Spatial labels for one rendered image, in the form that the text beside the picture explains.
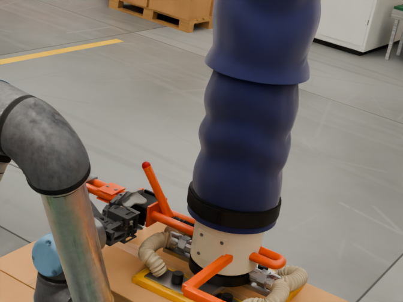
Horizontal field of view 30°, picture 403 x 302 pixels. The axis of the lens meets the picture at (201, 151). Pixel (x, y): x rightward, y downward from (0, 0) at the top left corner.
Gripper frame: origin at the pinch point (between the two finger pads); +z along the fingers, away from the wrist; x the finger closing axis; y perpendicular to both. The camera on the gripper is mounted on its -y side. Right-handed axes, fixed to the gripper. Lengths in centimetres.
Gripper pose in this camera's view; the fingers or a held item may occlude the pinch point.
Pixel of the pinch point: (136, 204)
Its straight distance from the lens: 198.9
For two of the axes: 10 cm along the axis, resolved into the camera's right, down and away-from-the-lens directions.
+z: 5.3, -2.5, 8.1
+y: 8.3, 3.3, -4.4
